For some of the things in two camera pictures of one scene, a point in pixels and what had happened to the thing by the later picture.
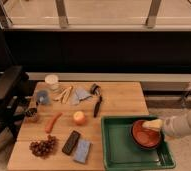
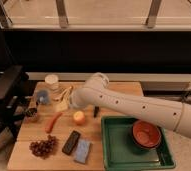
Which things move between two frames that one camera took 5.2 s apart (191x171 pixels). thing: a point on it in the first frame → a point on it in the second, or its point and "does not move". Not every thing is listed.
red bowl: (144, 136) does not move
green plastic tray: (120, 152) does not move
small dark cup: (31, 112) does not move
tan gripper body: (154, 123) → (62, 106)
